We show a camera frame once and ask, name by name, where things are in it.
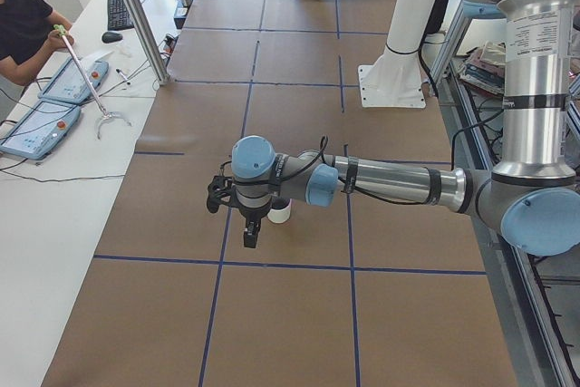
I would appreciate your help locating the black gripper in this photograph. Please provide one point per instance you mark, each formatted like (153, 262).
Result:
(252, 215)

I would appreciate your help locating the white ribbed HOME mug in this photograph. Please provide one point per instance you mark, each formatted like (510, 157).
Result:
(280, 210)

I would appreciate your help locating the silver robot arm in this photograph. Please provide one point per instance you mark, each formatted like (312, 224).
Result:
(528, 197)

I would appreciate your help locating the brown paper table cover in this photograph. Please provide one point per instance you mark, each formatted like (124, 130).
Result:
(360, 293)

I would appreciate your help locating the black keyboard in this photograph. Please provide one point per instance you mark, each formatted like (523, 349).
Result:
(118, 16)

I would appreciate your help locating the white marker pen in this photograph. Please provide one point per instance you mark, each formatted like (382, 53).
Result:
(124, 77)

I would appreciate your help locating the black computer mouse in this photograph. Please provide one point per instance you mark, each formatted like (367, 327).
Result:
(110, 37)

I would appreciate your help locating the stack of books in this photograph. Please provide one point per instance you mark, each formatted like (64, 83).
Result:
(485, 68)

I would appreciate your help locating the near teach pendant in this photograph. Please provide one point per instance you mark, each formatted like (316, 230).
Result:
(40, 130)

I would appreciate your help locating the teach pendant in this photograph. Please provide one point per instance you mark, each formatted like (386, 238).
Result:
(67, 84)
(40, 130)

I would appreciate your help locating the far teach pendant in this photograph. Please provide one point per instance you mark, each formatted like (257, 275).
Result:
(67, 84)

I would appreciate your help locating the person in black t-shirt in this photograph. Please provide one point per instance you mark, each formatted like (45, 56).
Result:
(28, 38)

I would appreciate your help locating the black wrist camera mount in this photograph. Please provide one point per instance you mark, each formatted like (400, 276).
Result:
(221, 192)

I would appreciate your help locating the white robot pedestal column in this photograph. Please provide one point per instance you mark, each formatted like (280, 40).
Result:
(408, 24)

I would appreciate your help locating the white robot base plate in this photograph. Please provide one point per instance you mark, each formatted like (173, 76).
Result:
(391, 87)

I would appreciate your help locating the aluminium frame post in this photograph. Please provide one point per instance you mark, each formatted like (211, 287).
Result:
(148, 43)

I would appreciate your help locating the green handled reacher grabber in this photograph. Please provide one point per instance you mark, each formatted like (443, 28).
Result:
(106, 116)

